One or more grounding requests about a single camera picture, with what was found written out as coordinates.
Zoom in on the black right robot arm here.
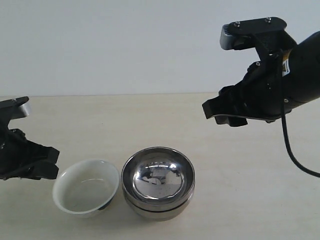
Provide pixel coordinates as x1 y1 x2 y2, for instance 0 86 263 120
202 32 320 127

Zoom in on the white ceramic bowl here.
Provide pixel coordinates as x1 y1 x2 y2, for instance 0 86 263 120
52 159 120 218

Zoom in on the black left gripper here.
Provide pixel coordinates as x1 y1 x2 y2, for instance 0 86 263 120
0 119 60 181

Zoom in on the smooth steel bowl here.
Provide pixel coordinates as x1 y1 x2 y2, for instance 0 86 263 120
122 184 195 222

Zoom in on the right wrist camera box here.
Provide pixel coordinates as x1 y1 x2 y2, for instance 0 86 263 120
219 17 287 51

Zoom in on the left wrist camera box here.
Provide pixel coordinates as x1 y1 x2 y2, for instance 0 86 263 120
0 96 31 121

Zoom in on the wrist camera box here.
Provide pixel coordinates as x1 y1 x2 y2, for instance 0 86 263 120
0 96 31 121
219 17 287 51

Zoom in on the ribbed steel bowl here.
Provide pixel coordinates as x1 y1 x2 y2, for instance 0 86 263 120
121 146 196 209

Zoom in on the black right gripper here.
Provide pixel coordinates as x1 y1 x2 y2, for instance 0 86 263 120
202 50 298 127

